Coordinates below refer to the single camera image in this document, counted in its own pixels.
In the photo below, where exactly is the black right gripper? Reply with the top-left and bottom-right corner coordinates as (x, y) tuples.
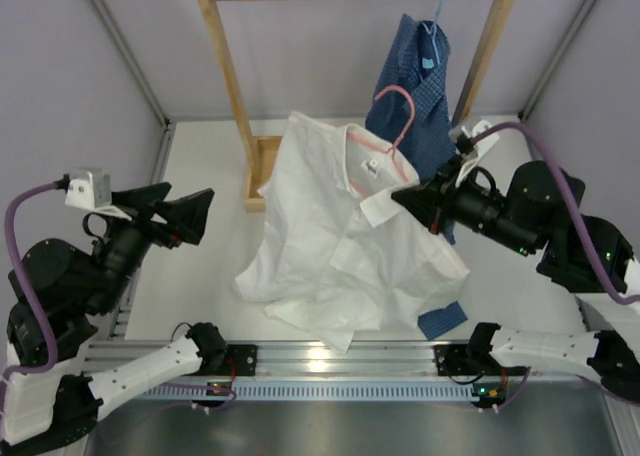
(394, 158), (543, 261)

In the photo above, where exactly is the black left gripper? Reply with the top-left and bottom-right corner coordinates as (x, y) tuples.
(89, 180), (218, 313)

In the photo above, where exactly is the pink wire hanger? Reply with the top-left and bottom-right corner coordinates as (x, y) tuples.
(346, 84), (416, 183)

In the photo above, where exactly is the white shirt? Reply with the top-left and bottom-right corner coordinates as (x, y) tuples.
(235, 112), (469, 352)

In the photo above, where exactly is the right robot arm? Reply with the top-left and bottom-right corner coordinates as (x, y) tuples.
(392, 159), (639, 404)

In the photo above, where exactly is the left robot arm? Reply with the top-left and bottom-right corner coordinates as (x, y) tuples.
(1, 176), (228, 455)

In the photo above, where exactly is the blue checkered shirt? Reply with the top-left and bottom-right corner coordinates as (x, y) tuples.
(365, 14), (467, 340)

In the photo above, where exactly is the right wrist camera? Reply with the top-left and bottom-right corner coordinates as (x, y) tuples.
(449, 117), (500, 188)

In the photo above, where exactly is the blue wire hanger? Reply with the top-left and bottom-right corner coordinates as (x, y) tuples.
(422, 0), (444, 70)

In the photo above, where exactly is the left aluminium frame post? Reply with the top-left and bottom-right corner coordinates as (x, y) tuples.
(87, 0), (174, 183)

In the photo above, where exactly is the aluminium frame post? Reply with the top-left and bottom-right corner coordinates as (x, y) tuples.
(87, 0), (174, 183)
(517, 0), (616, 227)

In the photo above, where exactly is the slotted cable duct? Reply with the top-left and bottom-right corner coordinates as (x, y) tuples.
(140, 380), (499, 403)

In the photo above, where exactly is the aluminium mounting rail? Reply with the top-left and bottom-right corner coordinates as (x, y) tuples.
(84, 338), (591, 380)

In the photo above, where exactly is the right aluminium frame post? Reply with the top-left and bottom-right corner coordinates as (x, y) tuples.
(517, 0), (616, 227)

